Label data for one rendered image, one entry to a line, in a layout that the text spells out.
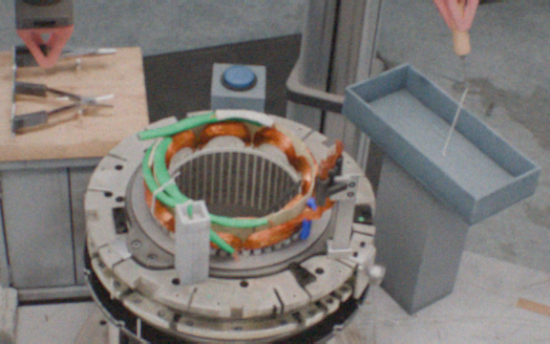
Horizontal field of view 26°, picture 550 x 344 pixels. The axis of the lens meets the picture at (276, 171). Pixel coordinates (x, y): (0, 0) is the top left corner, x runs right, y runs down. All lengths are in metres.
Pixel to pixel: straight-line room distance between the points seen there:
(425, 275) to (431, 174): 0.19
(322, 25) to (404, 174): 0.29
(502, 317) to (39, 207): 0.64
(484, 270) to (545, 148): 1.52
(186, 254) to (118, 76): 0.40
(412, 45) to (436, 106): 1.93
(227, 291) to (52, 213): 0.37
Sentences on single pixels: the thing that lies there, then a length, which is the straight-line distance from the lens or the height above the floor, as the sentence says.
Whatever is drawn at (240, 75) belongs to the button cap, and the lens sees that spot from 1.55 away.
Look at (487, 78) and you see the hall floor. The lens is 3.40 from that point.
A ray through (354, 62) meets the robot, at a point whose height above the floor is 0.99.
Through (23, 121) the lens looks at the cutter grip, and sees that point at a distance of 1.41.
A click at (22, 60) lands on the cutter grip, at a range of 1.49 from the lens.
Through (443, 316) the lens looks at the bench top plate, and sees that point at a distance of 1.64.
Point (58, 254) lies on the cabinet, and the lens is 1.56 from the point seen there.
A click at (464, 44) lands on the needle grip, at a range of 1.38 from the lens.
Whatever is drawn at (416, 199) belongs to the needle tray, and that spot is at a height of 0.98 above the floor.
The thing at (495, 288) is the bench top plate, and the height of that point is 0.78.
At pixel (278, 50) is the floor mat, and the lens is 3.37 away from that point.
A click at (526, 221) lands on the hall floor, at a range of 2.98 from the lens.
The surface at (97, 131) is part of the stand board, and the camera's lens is 1.43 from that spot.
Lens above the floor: 1.98
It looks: 42 degrees down
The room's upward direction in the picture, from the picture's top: 5 degrees clockwise
